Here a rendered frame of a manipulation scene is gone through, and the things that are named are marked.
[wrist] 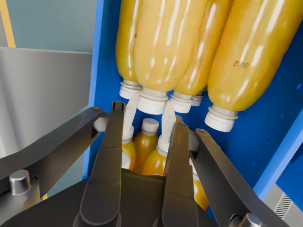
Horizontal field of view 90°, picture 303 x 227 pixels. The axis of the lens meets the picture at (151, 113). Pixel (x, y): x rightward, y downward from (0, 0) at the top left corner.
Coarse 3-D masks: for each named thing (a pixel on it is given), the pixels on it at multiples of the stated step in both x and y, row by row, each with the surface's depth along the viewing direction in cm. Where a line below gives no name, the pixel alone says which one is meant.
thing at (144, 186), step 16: (128, 176) 7; (144, 176) 8; (160, 176) 8; (64, 192) 6; (80, 192) 6; (128, 192) 6; (144, 192) 6; (160, 192) 7; (32, 208) 5; (48, 208) 5; (64, 208) 5; (128, 208) 6; (144, 208) 6; (160, 208) 6; (16, 224) 4; (32, 224) 5; (48, 224) 5; (64, 224) 5; (128, 224) 5; (144, 224) 5; (208, 224) 6
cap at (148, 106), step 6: (138, 102) 20; (144, 102) 20; (150, 102) 19; (156, 102) 19; (162, 102) 20; (138, 108) 20; (144, 108) 20; (150, 108) 19; (156, 108) 19; (162, 108) 20
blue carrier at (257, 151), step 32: (96, 32) 19; (96, 64) 20; (288, 64) 22; (96, 96) 23; (288, 96) 21; (160, 128) 41; (192, 128) 39; (256, 128) 26; (288, 128) 19; (256, 160) 24; (288, 160) 14; (256, 192) 15
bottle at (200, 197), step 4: (196, 176) 24; (196, 180) 24; (196, 184) 24; (200, 184) 24; (196, 188) 24; (200, 188) 24; (196, 192) 24; (200, 192) 24; (204, 192) 24; (196, 196) 24; (200, 196) 24; (204, 196) 24; (196, 200) 24; (200, 200) 24; (204, 200) 24; (200, 204) 24; (204, 204) 24; (208, 204) 25; (204, 208) 24
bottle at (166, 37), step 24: (144, 0) 16; (168, 0) 14; (192, 0) 14; (144, 24) 16; (168, 24) 15; (192, 24) 15; (144, 48) 16; (168, 48) 15; (192, 48) 17; (144, 72) 17; (168, 72) 17; (144, 96) 20
